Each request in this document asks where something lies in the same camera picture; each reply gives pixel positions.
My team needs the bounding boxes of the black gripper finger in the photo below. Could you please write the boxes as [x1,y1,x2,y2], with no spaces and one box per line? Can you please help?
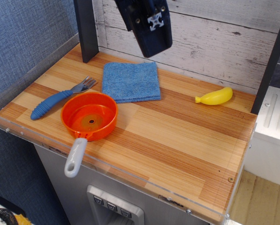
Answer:
[115,0,172,58]

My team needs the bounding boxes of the blue microfiber rag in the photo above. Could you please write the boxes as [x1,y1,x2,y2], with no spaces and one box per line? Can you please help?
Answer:
[102,62,161,103]

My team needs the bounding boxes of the yellow toy banana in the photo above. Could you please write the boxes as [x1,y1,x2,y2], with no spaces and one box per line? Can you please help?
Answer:
[195,87,233,105]

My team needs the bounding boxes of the clear acrylic table guard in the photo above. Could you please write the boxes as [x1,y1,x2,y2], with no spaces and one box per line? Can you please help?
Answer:
[0,28,259,223]

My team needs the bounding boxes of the white toy sink unit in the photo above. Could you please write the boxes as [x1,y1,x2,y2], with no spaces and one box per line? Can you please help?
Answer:
[244,86,280,185]

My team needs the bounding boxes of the grey toy fridge cabinet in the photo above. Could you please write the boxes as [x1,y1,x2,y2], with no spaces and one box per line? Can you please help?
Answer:
[33,143,212,225]

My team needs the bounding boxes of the silver dispenser button panel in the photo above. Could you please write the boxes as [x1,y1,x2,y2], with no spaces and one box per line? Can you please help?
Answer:
[87,185,145,225]

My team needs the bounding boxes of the yellow object bottom left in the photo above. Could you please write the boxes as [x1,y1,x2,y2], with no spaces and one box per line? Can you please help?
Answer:
[14,214,33,225]

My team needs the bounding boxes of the dark left vertical post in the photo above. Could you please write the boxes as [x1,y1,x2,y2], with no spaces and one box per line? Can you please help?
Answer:
[74,0,99,63]

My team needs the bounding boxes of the dark vertical post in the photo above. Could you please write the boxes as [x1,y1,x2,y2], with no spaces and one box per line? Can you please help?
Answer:
[251,30,280,115]
[74,0,99,63]

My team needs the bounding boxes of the fork with blue handle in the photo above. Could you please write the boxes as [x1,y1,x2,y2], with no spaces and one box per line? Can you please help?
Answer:
[30,76,97,120]

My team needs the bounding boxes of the orange toy pan grey handle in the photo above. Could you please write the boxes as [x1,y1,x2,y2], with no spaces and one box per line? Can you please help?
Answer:
[61,92,118,178]

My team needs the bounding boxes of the dark right vertical post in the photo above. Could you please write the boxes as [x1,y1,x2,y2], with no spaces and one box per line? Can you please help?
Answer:
[251,30,280,115]

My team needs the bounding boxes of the black braided cable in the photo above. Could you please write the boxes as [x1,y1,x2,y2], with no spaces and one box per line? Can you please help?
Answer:
[0,207,18,225]

